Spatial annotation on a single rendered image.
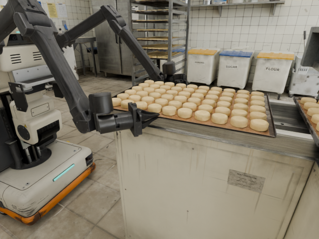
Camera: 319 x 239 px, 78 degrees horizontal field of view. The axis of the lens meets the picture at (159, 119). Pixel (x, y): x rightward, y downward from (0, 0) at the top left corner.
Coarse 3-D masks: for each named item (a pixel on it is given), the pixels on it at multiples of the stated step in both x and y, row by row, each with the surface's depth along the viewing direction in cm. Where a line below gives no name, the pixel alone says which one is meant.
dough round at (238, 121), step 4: (236, 116) 62; (240, 116) 62; (232, 120) 60; (236, 120) 60; (240, 120) 60; (244, 120) 60; (232, 124) 61; (236, 124) 60; (240, 124) 59; (244, 124) 59
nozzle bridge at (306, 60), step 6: (312, 30) 82; (318, 30) 74; (312, 36) 82; (318, 36) 81; (312, 42) 83; (318, 42) 82; (306, 48) 86; (312, 48) 83; (318, 48) 83; (306, 54) 85; (312, 54) 84; (318, 54) 83; (306, 60) 86; (312, 60) 85; (318, 60) 84; (306, 66) 87; (312, 66) 85; (318, 66) 78; (318, 96) 92
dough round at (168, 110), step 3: (162, 108) 69; (165, 108) 69; (168, 108) 69; (171, 108) 69; (174, 108) 69; (162, 111) 69; (165, 111) 67; (168, 111) 67; (171, 111) 67; (174, 111) 67; (165, 114) 68; (168, 114) 67; (171, 114) 67; (174, 114) 68
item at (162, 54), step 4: (152, 52) 253; (156, 52) 258; (160, 52) 255; (164, 52) 253; (172, 52) 253; (176, 52) 256; (180, 52) 254; (152, 56) 218; (156, 56) 217; (160, 56) 217; (164, 56) 223
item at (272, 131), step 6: (138, 84) 101; (222, 90) 94; (114, 96) 84; (264, 96) 87; (264, 102) 80; (270, 108) 71; (270, 114) 69; (180, 120) 64; (270, 120) 65; (210, 126) 61; (270, 126) 61; (246, 132) 57; (270, 132) 57; (276, 132) 55
